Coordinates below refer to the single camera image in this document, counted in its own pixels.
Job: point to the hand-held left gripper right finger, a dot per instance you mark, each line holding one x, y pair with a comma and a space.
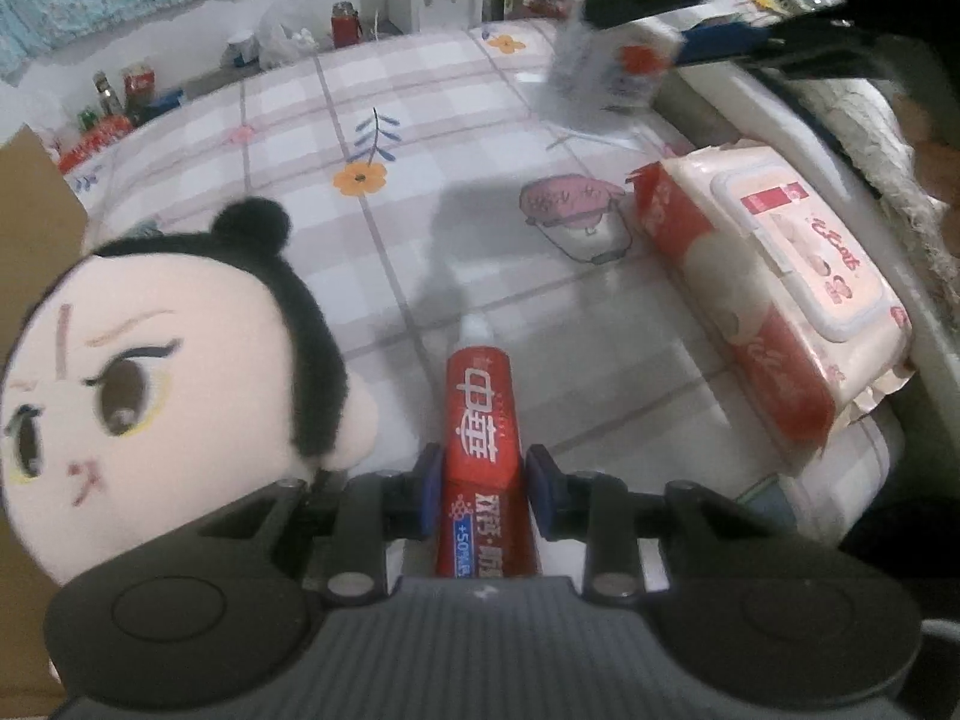
537, 493

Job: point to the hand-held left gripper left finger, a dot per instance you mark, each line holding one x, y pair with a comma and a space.
429, 493

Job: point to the red toothpaste tube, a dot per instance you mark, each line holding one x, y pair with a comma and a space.
480, 420

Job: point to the blue and white tissue packet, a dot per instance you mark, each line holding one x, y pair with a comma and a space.
600, 67

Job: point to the brown cardboard box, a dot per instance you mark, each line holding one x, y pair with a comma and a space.
30, 195

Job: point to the red wet wipes pack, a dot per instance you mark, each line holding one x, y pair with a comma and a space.
772, 285

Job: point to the plaid printed bed sheet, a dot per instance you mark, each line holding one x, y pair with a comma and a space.
465, 165

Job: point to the black-haired plush doll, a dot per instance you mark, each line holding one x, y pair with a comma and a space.
150, 405

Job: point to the red thermos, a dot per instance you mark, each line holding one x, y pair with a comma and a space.
345, 26

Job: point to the white plastic bag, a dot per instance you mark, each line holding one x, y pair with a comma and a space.
289, 34

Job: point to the white and blue cup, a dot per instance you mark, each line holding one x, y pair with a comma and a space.
240, 51

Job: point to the red snack packets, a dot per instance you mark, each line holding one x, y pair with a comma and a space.
94, 146

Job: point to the small dark bottle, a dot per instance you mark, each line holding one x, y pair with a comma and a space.
106, 96

